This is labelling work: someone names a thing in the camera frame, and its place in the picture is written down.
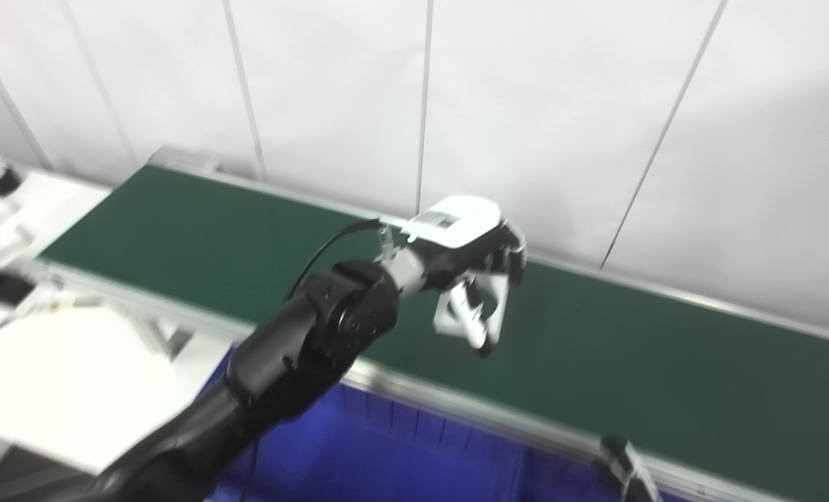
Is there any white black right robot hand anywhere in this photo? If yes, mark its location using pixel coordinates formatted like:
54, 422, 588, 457
599, 436, 662, 502

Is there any blue plastic bin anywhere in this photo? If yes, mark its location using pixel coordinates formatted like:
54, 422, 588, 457
205, 349, 533, 502
522, 446, 687, 502

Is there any grey conveyor motor housing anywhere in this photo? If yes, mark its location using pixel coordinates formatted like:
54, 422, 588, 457
151, 146, 220, 172

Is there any aluminium conveyor leg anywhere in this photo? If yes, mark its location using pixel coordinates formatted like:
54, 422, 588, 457
125, 310, 195, 360

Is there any yellow tipped black cable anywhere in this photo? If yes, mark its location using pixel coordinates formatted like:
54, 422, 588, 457
38, 289, 108, 311

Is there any white square part with hole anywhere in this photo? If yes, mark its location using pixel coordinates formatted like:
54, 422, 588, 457
433, 273, 511, 347

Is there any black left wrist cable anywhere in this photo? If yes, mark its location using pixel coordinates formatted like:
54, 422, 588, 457
285, 218, 394, 301

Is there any green conveyor belt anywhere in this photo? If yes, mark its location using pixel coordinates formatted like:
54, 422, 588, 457
41, 165, 829, 502
10, 146, 829, 502

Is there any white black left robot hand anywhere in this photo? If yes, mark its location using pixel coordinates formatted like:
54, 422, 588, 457
400, 195, 528, 358

